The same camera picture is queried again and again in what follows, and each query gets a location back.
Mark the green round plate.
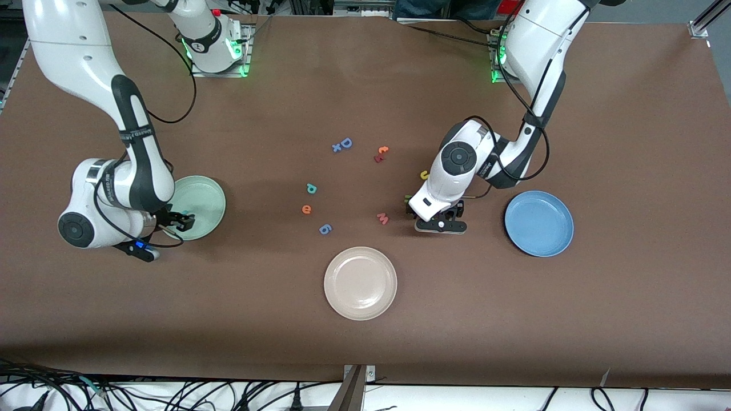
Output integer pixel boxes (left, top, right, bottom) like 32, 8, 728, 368
162, 175, 227, 241

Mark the blue round plate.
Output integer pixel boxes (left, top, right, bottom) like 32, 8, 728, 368
504, 190, 575, 258

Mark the beige round plate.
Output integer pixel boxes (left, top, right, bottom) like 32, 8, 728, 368
323, 246, 398, 321

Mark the brown table mat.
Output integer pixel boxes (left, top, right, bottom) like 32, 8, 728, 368
0, 9, 731, 390

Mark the aluminium profile bar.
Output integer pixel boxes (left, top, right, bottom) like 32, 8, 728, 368
327, 365, 366, 411

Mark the person in blue jeans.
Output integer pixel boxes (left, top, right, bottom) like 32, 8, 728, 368
393, 0, 503, 21

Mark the aluminium corner profile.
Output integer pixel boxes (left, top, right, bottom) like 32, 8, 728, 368
688, 0, 731, 39

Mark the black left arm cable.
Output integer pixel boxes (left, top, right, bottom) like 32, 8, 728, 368
468, 17, 550, 182

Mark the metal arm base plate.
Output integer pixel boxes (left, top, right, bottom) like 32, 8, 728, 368
490, 31, 521, 85
190, 23, 255, 78

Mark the black cable on mat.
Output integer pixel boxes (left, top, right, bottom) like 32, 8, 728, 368
454, 16, 503, 36
407, 25, 496, 46

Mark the teal tipped cable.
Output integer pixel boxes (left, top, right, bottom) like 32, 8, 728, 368
77, 376, 109, 398

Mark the aluminium table edge rail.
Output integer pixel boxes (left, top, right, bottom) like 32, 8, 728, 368
0, 39, 30, 112

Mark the grey metal rack frame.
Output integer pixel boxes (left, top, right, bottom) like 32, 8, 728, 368
288, 0, 395, 17

